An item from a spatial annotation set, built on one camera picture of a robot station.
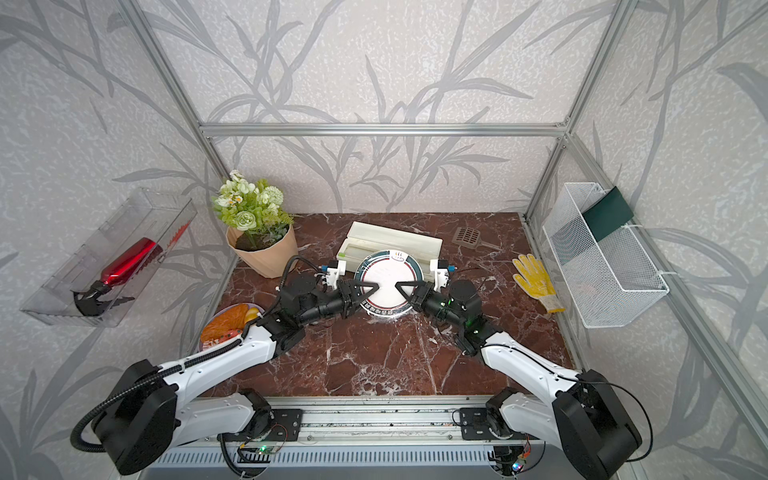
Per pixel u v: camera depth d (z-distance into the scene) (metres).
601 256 0.63
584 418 0.40
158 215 0.81
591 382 0.44
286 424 0.73
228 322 0.87
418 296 0.68
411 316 0.69
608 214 0.74
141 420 0.40
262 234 0.93
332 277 0.73
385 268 0.77
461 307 0.60
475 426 0.72
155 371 0.44
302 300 0.62
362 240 1.02
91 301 0.59
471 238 1.12
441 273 0.74
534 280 1.02
